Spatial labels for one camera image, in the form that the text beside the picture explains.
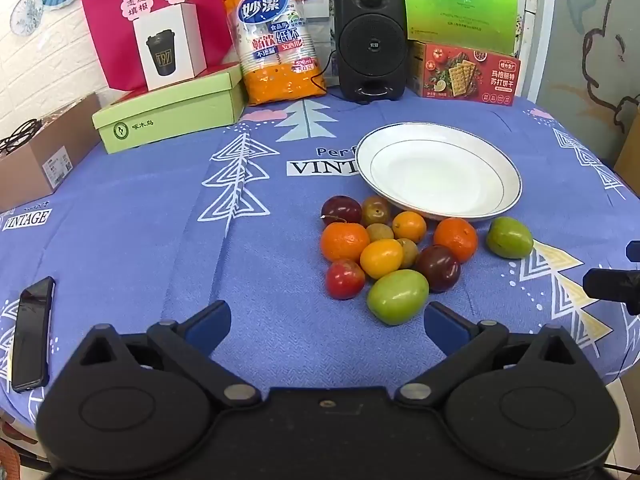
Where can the yellow kumquat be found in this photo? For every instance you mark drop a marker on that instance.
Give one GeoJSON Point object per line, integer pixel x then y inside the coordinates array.
{"type": "Point", "coordinates": [381, 258]}

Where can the brown carton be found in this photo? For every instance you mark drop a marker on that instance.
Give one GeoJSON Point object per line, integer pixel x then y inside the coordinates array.
{"type": "Point", "coordinates": [629, 147]}

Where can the brown longan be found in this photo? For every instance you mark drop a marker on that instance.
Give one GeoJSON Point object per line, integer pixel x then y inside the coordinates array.
{"type": "Point", "coordinates": [409, 252]}
{"type": "Point", "coordinates": [380, 232]}

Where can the black speaker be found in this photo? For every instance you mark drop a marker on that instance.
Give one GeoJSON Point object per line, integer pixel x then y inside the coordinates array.
{"type": "Point", "coordinates": [370, 40]}

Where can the tangerine with stem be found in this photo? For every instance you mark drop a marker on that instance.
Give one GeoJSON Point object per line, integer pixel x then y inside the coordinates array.
{"type": "Point", "coordinates": [345, 241]}

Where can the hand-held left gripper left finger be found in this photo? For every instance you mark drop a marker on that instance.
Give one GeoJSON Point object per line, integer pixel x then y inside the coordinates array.
{"type": "Point", "coordinates": [210, 322]}

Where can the red cracker box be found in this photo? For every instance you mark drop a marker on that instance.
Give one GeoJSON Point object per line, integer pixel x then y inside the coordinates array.
{"type": "Point", "coordinates": [465, 75]}

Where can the black smartphone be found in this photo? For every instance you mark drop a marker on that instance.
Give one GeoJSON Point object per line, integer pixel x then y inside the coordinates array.
{"type": "Point", "coordinates": [32, 335]}

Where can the round paper fan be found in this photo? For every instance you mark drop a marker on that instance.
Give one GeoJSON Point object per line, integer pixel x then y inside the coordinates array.
{"type": "Point", "coordinates": [27, 15]}

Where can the blue printed tablecloth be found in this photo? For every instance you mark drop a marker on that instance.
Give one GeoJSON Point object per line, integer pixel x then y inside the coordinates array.
{"type": "Point", "coordinates": [150, 260]}

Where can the green shoe box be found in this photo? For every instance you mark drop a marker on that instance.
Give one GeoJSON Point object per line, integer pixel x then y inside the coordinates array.
{"type": "Point", "coordinates": [165, 110]}

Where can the pink paper bag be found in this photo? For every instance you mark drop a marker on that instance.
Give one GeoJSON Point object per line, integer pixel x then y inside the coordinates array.
{"type": "Point", "coordinates": [100, 35]}

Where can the orange kumquat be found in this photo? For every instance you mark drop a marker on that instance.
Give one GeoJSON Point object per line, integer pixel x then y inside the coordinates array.
{"type": "Point", "coordinates": [409, 226]}

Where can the dark red plum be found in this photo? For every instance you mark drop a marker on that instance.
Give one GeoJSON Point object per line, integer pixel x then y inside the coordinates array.
{"type": "Point", "coordinates": [437, 268]}
{"type": "Point", "coordinates": [341, 209]}

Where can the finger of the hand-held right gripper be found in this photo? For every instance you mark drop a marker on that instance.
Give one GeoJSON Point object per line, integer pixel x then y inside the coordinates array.
{"type": "Point", "coordinates": [610, 285]}
{"type": "Point", "coordinates": [635, 250]}

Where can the brown cardboard box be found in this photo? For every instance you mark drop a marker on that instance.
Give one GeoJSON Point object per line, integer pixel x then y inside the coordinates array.
{"type": "Point", "coordinates": [45, 160]}

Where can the orange tangerine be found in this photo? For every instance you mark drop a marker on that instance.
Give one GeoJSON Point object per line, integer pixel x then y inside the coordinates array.
{"type": "Point", "coordinates": [455, 239]}

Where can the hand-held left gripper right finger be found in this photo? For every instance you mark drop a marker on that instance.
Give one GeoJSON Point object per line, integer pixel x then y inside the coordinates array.
{"type": "Point", "coordinates": [445, 325]}

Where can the white plate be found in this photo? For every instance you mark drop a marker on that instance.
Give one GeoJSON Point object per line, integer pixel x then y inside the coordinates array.
{"type": "Point", "coordinates": [440, 170]}

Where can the brownish green plum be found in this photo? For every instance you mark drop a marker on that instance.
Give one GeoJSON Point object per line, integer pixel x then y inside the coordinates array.
{"type": "Point", "coordinates": [375, 209]}

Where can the white cup box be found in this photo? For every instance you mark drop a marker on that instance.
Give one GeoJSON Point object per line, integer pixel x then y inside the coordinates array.
{"type": "Point", "coordinates": [170, 45]}

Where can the orange paper cup pack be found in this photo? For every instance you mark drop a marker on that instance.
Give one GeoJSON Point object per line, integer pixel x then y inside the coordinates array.
{"type": "Point", "coordinates": [272, 45]}

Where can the green gift box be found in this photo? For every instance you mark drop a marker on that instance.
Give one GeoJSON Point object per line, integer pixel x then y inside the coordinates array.
{"type": "Point", "coordinates": [460, 5]}

